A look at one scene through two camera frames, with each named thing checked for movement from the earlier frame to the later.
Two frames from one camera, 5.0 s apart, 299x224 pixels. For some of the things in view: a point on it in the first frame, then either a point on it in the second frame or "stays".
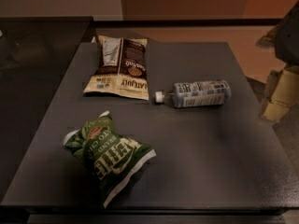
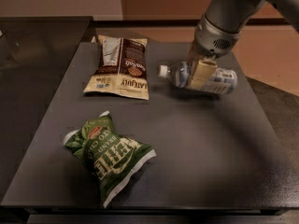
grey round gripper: (289, 37) to (209, 42)
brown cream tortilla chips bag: (121, 68) stays
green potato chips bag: (106, 159) stays
